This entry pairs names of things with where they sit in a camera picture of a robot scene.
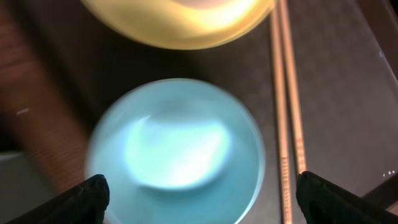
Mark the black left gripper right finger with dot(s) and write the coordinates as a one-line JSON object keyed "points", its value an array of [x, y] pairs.
{"points": [[323, 202]]}

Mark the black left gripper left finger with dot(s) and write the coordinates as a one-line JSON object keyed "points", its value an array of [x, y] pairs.
{"points": [[83, 203]]}

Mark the blue bowl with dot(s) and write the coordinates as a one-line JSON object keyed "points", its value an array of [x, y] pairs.
{"points": [[178, 151]]}

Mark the lower wooden chopstick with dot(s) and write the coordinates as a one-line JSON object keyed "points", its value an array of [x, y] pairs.
{"points": [[294, 98]]}

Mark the wooden chopstick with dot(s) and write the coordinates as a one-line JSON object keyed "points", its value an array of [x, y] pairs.
{"points": [[294, 98], [282, 131]]}

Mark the dark brown serving tray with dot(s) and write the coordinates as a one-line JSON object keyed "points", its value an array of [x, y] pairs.
{"points": [[348, 93]]}

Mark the upper wooden chopstick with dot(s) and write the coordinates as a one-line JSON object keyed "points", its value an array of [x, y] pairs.
{"points": [[282, 131]]}

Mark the yellow plate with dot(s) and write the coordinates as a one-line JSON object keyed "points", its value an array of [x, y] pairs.
{"points": [[169, 25]]}

